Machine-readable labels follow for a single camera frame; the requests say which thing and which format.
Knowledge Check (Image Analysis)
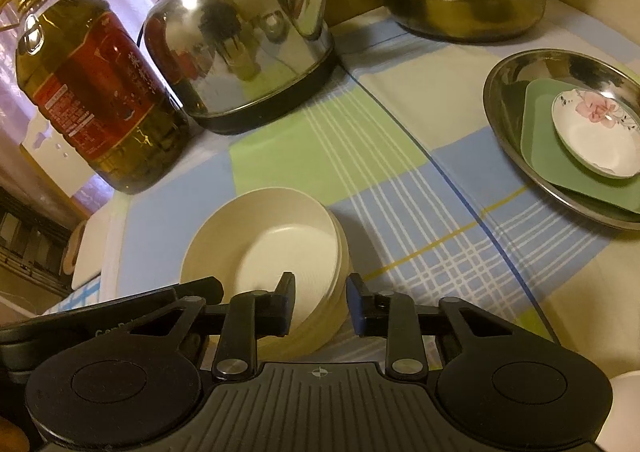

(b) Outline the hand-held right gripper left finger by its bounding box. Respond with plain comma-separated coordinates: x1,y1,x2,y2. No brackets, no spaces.
95,272,297,381

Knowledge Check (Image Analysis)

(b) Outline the person's left hand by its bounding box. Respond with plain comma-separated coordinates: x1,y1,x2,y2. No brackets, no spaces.
0,414,32,452

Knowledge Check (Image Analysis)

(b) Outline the brown wooden object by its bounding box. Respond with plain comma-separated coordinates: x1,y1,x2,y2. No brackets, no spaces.
61,219,88,283

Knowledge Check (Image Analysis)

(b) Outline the floral white dish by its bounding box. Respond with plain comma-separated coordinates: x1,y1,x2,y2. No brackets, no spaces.
551,88,640,179

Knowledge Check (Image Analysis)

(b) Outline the checked tablecloth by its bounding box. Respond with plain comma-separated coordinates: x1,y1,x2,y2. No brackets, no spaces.
40,0,640,383

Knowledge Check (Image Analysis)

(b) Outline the blue patterned white cloth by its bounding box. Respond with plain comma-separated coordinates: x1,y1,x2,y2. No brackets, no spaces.
42,277,103,317

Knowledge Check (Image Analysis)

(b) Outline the cooking oil bottle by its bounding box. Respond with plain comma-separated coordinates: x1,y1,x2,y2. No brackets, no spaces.
0,0,192,196

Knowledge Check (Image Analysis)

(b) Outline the white ceramic bowl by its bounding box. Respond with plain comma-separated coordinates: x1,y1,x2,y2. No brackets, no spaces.
606,371,640,452

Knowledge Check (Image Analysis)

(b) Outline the stainless steel kettle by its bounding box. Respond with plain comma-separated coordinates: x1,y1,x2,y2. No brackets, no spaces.
137,0,343,136

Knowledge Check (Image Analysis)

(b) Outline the large stainless steel basin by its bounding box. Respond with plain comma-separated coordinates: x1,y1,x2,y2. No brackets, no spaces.
482,49,640,231

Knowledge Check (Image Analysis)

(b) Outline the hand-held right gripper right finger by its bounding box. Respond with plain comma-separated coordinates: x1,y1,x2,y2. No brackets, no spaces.
346,273,547,378

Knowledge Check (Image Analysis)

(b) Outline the cream ribbed round bowl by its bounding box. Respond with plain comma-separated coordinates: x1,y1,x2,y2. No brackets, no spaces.
179,187,351,360

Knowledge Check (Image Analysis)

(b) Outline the green rectangular plate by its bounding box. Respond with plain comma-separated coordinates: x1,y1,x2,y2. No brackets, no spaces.
520,78,640,213

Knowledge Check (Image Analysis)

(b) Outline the dark shelf rack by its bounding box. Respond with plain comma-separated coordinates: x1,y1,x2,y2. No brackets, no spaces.
0,187,73,313

